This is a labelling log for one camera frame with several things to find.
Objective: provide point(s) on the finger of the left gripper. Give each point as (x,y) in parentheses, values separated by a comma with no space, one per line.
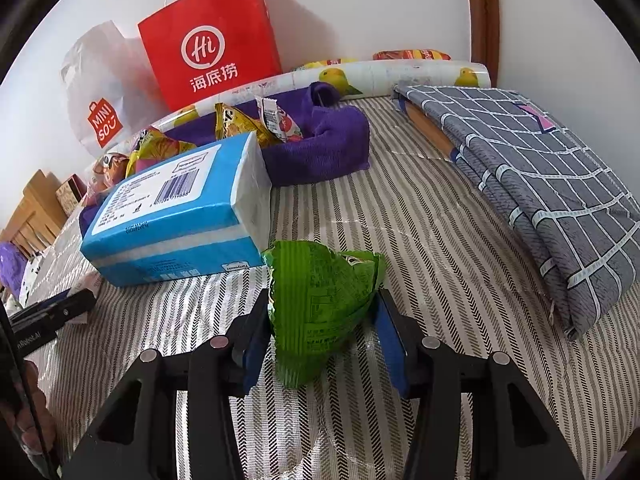
(36,326)

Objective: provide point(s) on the orange chips bag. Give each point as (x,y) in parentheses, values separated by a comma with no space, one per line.
(411,54)

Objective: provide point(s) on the red Haidilao paper bag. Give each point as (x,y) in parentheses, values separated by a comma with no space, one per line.
(199,48)

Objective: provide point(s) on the white Miniso plastic bag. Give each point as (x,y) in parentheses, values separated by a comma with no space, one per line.
(111,91)

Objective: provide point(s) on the pink cartoon snack packet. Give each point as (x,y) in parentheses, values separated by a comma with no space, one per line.
(106,173)

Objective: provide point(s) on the pale pink tissue packet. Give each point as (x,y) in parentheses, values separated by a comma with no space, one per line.
(82,298)

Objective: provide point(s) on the grey checked folded cloth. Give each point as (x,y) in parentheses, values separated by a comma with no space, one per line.
(578,220)

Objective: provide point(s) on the person left hand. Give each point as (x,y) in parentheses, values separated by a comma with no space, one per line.
(34,424)

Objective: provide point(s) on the strawberry white snack packet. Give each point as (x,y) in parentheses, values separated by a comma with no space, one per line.
(277,121)

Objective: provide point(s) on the pink yellow chip bag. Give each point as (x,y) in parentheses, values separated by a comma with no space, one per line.
(154,147)

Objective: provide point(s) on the decorated picture frame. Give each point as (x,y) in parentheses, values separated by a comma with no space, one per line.
(71,194)

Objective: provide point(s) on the green snack packet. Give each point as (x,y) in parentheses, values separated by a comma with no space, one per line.
(316,298)

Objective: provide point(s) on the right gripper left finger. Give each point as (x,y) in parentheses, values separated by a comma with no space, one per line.
(251,343)

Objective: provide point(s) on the purple towel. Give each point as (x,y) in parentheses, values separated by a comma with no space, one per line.
(336,141)

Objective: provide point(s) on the wooden door frame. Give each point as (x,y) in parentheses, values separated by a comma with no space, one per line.
(485,35)

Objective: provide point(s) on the blue tissue pack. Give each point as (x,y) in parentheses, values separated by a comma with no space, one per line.
(206,211)

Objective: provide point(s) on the yellow chips bag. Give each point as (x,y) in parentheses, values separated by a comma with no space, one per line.
(324,63)

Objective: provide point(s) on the yellow snack packet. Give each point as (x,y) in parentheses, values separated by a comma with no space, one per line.
(230,121)

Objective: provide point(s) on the lemon print paper roll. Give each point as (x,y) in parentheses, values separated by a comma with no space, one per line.
(354,80)

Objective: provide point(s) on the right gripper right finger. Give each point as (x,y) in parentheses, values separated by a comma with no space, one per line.
(400,339)

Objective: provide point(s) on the wooden bedside furniture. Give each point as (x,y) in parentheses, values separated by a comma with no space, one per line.
(38,219)

